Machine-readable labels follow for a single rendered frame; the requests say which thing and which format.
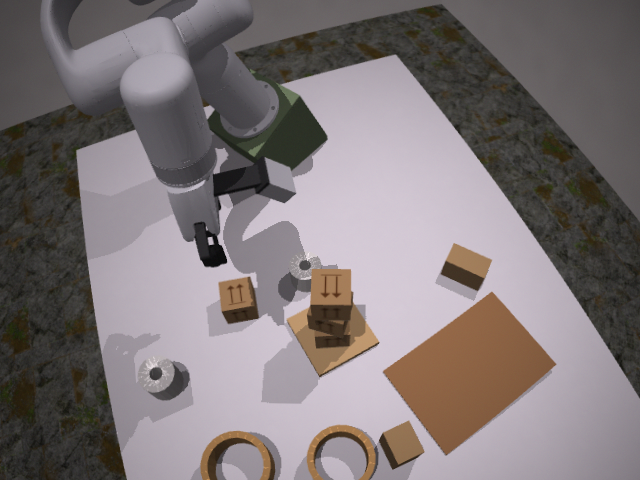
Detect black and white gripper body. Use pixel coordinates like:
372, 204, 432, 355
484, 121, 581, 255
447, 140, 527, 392
157, 153, 220, 242

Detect brown wooden ring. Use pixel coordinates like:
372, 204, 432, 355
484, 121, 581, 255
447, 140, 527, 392
200, 431, 275, 480
307, 425, 375, 480

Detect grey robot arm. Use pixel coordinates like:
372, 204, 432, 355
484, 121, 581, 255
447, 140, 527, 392
40, 0, 296, 203

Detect brown rectangular board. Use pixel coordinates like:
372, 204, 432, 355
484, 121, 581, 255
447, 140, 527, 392
383, 292, 556, 455

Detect square wooden board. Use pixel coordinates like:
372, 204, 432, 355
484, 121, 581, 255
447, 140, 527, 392
287, 303, 379, 377

